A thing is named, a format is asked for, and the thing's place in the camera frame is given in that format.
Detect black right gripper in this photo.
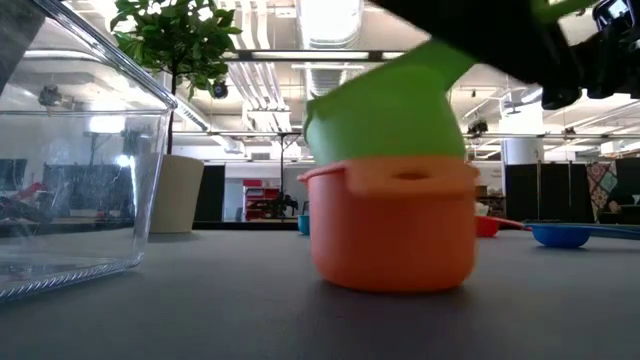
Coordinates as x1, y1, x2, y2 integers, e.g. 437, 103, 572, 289
369, 0, 640, 111

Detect green measuring cup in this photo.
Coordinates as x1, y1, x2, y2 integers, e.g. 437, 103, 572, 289
303, 0, 599, 167

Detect red measuring cup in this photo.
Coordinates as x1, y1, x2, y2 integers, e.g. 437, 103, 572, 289
474, 214, 532, 239

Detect blue measuring cup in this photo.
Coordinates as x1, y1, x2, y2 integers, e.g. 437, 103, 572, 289
523, 221, 640, 250

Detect orange measuring cup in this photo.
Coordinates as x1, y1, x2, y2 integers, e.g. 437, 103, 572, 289
296, 155, 481, 294

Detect clear plastic basket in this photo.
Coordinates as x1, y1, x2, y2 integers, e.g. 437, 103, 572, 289
0, 0, 179, 304

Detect black partition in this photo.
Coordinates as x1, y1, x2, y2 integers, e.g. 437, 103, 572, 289
504, 162, 596, 224

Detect ceiling light bar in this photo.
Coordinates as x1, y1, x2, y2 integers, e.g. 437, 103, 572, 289
223, 48, 407, 63

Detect patterned quilt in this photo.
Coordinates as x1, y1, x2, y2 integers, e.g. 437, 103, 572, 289
585, 160, 620, 224

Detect black stand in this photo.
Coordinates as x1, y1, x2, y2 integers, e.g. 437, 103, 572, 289
247, 130, 304, 221

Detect red cabinet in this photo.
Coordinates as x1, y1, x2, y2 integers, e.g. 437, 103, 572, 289
243, 178, 281, 221

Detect green leafy plant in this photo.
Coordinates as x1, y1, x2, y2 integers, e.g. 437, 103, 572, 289
109, 0, 244, 155

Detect beige plant pot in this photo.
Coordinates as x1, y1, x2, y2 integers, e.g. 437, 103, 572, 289
148, 153, 206, 235

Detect grey table mat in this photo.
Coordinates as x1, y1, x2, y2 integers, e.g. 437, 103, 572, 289
0, 228, 640, 360

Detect silver ventilation duct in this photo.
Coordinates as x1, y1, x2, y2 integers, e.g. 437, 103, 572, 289
294, 0, 366, 99

